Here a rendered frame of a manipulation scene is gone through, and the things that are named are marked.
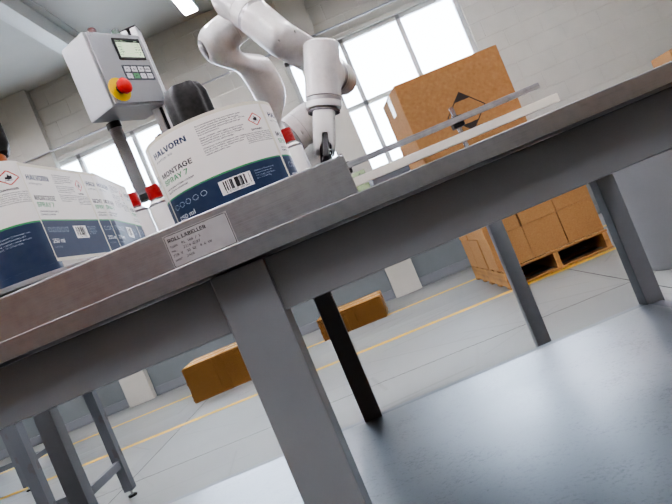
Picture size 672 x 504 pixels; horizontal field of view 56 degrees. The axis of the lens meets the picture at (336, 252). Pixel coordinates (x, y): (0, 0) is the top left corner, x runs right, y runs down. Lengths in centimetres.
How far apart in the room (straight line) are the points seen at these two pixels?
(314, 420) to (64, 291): 31
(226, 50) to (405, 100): 51
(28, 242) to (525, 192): 63
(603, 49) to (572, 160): 690
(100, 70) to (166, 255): 95
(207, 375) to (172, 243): 489
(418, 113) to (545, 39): 577
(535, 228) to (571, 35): 320
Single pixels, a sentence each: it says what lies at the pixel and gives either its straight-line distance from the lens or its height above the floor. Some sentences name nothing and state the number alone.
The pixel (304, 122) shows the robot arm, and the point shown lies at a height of 118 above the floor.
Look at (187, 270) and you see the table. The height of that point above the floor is 82.
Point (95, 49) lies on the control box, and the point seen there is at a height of 143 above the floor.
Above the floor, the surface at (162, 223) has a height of 99.
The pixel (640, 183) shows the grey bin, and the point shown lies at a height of 48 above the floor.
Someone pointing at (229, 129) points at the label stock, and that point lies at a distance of 89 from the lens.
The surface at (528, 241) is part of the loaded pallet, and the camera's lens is 479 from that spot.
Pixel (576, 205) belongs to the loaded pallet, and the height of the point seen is 38.
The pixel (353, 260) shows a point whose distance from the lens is 66.
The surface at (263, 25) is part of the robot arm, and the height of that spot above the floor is 134.
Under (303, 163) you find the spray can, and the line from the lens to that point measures 145.
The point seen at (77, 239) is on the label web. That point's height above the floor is 95.
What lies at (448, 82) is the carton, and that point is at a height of 107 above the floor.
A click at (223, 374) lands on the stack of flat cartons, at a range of 556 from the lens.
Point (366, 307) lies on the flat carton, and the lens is 582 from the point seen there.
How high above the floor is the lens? 79
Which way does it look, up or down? 1 degrees down
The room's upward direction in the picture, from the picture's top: 23 degrees counter-clockwise
